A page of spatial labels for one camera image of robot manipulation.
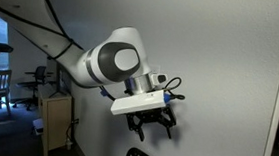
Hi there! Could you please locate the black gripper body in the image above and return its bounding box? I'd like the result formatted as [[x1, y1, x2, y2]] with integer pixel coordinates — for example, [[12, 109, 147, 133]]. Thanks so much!
[[124, 101, 178, 130]]

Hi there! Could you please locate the light wooden cabinet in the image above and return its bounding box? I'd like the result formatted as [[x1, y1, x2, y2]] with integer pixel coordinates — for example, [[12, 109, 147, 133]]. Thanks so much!
[[32, 87, 75, 156]]

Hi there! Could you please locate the white box on floor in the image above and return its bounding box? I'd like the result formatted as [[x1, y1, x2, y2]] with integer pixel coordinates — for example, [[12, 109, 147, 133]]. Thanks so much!
[[31, 117, 46, 137]]

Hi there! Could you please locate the black office swivel chair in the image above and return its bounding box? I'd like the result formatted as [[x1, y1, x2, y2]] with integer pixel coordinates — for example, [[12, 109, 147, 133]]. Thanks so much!
[[12, 63, 56, 113]]

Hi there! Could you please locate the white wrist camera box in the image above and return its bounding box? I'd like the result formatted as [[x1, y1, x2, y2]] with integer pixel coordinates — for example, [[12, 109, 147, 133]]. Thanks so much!
[[110, 87, 168, 120]]

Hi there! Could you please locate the black looped camera cable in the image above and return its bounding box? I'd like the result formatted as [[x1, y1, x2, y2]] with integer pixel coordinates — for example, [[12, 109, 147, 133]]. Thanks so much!
[[162, 75, 188, 104]]

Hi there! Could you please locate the black power cord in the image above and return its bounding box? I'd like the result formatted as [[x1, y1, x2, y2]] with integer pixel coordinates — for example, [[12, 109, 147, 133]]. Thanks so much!
[[64, 119, 78, 151]]

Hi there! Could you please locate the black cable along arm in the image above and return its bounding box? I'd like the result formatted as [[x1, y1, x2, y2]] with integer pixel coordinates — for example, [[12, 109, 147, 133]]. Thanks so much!
[[0, 0, 125, 102]]

